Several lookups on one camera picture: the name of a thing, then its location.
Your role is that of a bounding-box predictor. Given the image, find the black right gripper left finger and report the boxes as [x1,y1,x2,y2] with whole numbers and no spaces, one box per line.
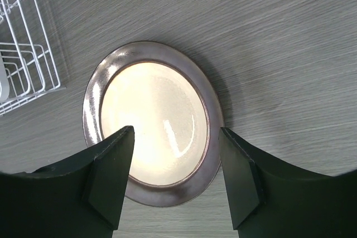
[1,126,134,237]

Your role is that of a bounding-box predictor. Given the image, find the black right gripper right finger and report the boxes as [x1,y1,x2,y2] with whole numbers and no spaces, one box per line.
[219,128,356,237]

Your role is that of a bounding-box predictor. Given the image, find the brown rimmed cream plate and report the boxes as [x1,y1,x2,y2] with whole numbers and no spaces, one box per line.
[82,41,224,207]

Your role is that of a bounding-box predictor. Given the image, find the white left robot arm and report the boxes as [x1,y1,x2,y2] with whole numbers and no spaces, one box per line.
[0,57,10,102]

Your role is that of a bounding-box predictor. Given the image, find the white wire dish rack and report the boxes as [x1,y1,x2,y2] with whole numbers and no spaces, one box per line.
[1,0,64,115]

